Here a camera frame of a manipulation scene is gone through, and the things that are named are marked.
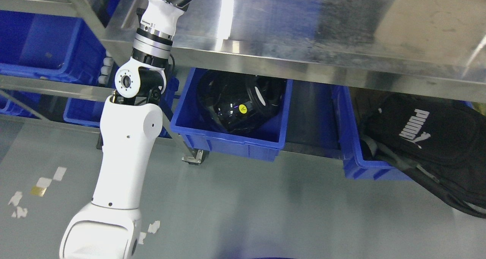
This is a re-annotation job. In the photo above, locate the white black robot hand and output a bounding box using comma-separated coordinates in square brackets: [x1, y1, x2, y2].
[141, 0, 208, 24]

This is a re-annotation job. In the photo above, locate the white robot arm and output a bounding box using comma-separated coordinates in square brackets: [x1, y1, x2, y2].
[59, 0, 192, 259]

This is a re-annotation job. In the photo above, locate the black helmet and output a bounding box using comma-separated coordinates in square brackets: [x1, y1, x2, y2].
[196, 70, 287, 136]

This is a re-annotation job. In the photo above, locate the blue bin lower left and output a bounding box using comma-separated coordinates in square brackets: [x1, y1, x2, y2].
[63, 77, 180, 128]

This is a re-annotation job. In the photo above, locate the blue bin far left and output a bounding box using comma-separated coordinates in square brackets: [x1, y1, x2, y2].
[0, 10, 106, 86]

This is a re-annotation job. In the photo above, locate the blue bin with helmet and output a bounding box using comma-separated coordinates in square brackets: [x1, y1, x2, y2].
[170, 68, 293, 162]

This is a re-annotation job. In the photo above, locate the blue bin under backpack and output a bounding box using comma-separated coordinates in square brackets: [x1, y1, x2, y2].
[331, 85, 411, 181]

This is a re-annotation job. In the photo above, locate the stainless steel table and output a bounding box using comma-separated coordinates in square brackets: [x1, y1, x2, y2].
[0, 0, 486, 161]

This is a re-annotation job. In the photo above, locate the black Puma backpack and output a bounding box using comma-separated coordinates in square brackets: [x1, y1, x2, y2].
[359, 93, 485, 219]

